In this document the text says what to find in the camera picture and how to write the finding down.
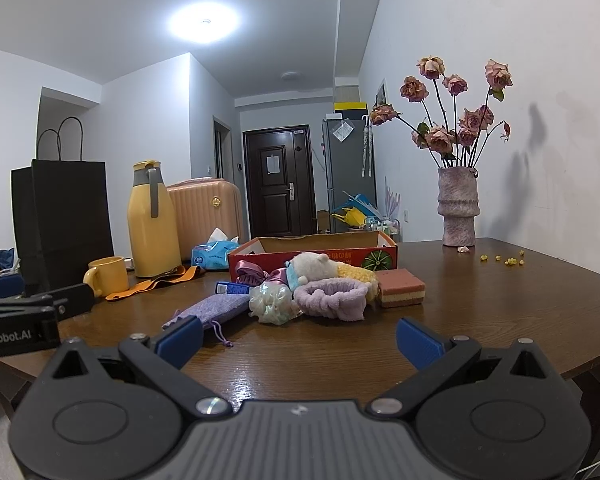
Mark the pink layered sponge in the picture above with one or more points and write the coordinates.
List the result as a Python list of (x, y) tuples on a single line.
[(399, 288)]

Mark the yellow box on refrigerator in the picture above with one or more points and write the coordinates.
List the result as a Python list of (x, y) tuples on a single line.
[(340, 107)]

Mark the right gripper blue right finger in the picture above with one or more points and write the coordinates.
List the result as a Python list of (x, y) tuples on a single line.
[(418, 344)]

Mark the orange strap band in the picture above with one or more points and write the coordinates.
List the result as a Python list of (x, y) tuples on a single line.
[(178, 275)]

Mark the yellow petal crumbs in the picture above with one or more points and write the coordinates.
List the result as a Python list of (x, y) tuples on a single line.
[(516, 260)]

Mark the yellow thermos jug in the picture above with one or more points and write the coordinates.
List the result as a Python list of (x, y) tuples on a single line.
[(151, 221)]

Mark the dried pink roses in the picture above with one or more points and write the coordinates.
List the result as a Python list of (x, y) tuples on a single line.
[(453, 137)]

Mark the lilac knit pouch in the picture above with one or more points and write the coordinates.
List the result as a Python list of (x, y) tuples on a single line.
[(212, 312)]

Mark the blue plush toy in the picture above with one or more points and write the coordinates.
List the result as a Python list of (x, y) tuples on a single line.
[(292, 278)]

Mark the black paper shopping bag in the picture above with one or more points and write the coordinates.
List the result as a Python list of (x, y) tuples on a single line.
[(61, 221)]

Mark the yellow watering can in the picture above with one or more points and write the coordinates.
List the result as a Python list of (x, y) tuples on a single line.
[(350, 216)]

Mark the purple textured vase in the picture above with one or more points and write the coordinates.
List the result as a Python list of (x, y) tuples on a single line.
[(458, 205)]

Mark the white yellow plush alpaca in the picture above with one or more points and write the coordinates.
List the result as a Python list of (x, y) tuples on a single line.
[(313, 267)]

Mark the lilac fluffy headband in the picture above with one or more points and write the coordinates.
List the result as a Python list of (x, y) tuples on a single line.
[(341, 299)]

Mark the pink ribbed suitcase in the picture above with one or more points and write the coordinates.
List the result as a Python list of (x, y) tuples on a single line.
[(202, 205)]

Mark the blue small tissue packet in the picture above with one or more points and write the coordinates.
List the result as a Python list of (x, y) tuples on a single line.
[(231, 288)]

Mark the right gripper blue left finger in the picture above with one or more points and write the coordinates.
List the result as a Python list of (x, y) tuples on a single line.
[(180, 341)]

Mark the blue tissue pack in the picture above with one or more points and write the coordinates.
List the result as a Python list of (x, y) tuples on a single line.
[(213, 254)]

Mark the grey refrigerator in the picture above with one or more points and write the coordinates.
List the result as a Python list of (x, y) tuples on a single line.
[(349, 162)]

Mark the red orange cardboard box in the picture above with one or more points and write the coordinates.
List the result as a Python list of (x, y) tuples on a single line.
[(372, 250)]

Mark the purple satin scrunchie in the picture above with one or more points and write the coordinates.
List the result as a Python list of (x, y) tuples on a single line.
[(249, 273)]

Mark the yellow ceramic mug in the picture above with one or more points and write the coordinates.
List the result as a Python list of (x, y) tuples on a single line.
[(107, 276)]

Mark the iridescent mesh bath pouf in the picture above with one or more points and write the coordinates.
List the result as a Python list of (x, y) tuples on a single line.
[(273, 303)]

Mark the wire storage rack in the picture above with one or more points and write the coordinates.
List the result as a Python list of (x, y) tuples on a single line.
[(390, 227)]

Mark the dark brown entrance door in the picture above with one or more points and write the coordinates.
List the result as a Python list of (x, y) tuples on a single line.
[(280, 182)]

